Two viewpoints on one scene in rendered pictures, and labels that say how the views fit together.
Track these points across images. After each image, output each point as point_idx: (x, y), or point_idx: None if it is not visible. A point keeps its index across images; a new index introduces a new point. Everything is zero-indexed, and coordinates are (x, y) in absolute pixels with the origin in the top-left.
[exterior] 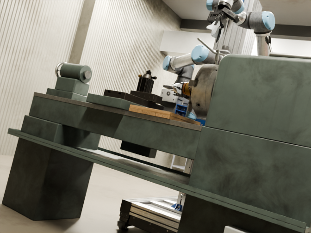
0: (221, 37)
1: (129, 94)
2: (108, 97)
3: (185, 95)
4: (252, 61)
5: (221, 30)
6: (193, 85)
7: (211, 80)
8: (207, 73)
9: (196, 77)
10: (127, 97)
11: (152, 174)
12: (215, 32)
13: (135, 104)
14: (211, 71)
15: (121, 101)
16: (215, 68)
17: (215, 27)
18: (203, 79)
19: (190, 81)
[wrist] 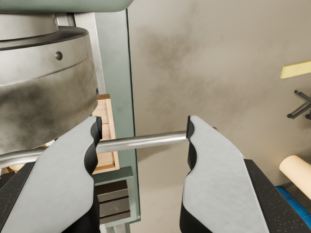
0: (55, 142)
1: (118, 190)
2: (134, 192)
3: (0, 177)
4: None
5: (77, 195)
6: (96, 96)
7: (87, 44)
8: (82, 78)
9: (96, 102)
10: (121, 183)
11: (130, 53)
12: (192, 120)
13: (96, 181)
14: (71, 73)
15: (133, 173)
16: (48, 74)
17: (227, 139)
18: (92, 75)
19: (90, 116)
